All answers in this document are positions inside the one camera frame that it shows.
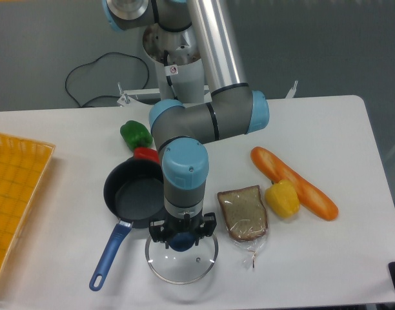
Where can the red bell pepper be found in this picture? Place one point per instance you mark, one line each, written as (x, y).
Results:
(146, 154)

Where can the white table bracket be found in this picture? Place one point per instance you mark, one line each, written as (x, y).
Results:
(292, 91)
(124, 98)

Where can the yellow bell pepper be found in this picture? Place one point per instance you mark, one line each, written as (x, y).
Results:
(283, 199)

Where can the glass lid with blue knob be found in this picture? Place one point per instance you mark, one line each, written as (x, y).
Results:
(182, 267)

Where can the bread slice in plastic bag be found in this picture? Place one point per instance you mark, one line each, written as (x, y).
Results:
(246, 220)

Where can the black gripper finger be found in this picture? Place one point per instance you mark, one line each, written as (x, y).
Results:
(159, 232)
(206, 224)

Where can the dark pan with blue handle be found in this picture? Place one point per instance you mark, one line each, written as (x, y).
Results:
(134, 193)

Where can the orange baguette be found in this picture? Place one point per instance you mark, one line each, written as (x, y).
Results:
(310, 196)

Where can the white table bracket right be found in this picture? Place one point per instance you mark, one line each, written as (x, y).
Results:
(292, 91)

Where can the yellow woven basket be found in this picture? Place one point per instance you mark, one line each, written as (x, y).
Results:
(23, 163)

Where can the white table bracket left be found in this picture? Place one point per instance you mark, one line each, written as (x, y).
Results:
(124, 98)

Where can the green bell pepper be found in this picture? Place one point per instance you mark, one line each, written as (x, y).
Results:
(135, 135)

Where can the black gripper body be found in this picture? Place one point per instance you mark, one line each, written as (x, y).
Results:
(185, 224)

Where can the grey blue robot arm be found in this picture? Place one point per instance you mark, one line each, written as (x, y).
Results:
(205, 97)

